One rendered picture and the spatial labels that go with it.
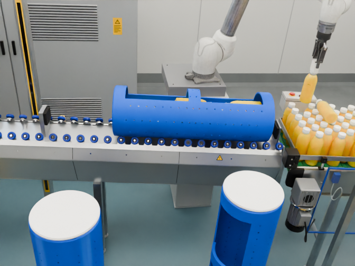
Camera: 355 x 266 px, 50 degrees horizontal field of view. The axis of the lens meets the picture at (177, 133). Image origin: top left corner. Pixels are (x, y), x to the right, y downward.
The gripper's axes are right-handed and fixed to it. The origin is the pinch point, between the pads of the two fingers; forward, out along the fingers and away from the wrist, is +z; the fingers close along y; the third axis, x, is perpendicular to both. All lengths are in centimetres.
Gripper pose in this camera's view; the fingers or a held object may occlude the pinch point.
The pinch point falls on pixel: (315, 66)
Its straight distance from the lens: 235.8
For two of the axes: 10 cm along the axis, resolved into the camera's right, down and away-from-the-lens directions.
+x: 10.0, 0.4, 0.6
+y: 0.3, 5.4, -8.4
